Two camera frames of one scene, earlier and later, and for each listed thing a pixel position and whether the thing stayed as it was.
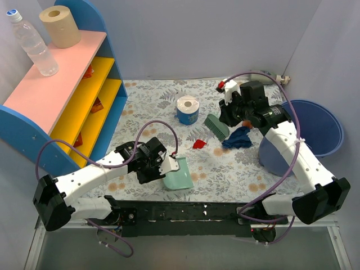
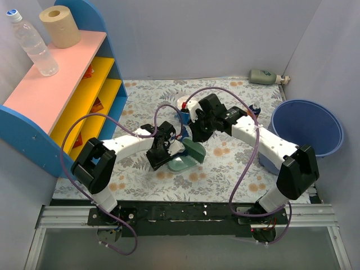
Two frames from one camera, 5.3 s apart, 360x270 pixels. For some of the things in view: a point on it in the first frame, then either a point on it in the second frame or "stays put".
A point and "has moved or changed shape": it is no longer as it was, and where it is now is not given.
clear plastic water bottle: [32, 45] stays put
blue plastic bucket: [320, 128] stays put
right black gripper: [226, 114] → [198, 130]
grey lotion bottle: [265, 79] stays put
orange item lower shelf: [79, 141] stays put
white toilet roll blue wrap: [187, 109] stays put
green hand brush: [216, 127] has moved or changed shape
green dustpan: [181, 179] has moved or changed shape
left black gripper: [153, 174] → [158, 157]
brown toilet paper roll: [64, 31] stays put
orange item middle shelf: [97, 106] stays put
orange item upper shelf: [88, 72] stays put
